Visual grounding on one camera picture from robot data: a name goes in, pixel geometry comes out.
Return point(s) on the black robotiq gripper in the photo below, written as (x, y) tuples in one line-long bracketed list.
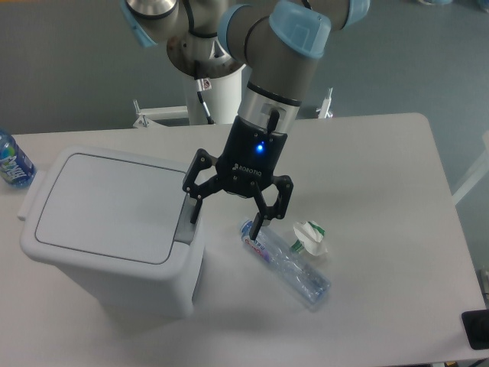
[(250, 160)]

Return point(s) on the black device at edge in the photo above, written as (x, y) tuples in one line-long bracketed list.
[(476, 327)]

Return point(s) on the crushed clear plastic bottle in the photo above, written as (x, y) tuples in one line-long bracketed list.
[(288, 265)]

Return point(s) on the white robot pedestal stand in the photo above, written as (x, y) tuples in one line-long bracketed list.
[(210, 98)]

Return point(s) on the blue labelled drink bottle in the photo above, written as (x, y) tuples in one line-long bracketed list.
[(17, 170)]

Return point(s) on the white frame at right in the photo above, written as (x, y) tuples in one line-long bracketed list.
[(472, 175)]

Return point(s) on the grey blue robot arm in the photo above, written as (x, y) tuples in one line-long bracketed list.
[(282, 42)]

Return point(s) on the white plastic trash can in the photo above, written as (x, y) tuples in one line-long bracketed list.
[(118, 224)]

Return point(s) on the crumpled white green paper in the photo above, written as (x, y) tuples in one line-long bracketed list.
[(310, 238)]

